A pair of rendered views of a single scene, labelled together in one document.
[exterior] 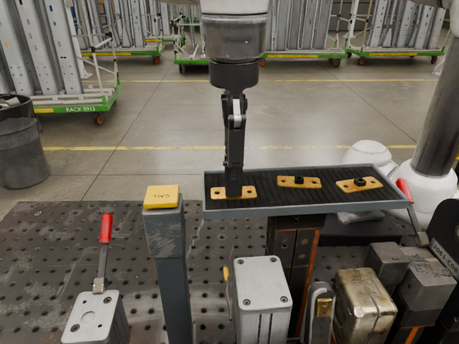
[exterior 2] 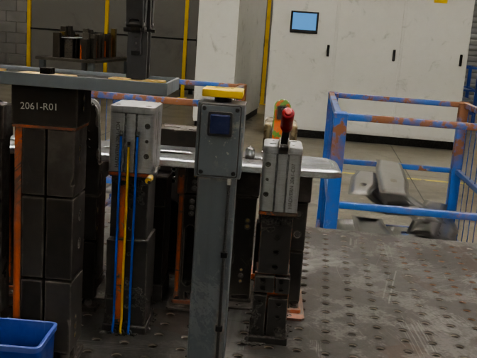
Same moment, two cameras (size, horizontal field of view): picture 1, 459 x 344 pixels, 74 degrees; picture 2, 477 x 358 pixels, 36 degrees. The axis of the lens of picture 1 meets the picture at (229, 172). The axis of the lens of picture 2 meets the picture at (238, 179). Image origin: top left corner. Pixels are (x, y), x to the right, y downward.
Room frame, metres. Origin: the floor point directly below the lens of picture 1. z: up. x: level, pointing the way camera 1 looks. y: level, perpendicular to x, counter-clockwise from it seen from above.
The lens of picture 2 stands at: (1.55, 0.29, 1.24)
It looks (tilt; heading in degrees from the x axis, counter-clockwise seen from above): 11 degrees down; 187
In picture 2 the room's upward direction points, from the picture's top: 4 degrees clockwise
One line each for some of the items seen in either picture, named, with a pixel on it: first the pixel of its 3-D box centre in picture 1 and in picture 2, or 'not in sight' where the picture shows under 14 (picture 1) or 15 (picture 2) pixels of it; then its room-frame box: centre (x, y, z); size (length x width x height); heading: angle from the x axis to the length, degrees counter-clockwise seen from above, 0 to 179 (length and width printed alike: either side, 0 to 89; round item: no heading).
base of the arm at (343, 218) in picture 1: (347, 201); not in sight; (0.95, -0.45, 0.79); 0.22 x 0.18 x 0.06; 102
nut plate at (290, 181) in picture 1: (298, 180); (47, 71); (0.51, -0.14, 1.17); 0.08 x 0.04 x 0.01; 84
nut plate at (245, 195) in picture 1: (233, 190); (137, 77); (0.47, -0.01, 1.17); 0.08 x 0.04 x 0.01; 94
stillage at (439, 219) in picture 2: not in sight; (401, 199); (-2.11, 0.68, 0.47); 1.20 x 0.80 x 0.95; 2
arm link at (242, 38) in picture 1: (233, 37); not in sight; (0.47, -0.01, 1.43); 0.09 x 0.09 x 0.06
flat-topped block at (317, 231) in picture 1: (286, 271); (50, 225); (0.49, -0.13, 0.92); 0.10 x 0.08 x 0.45; 95
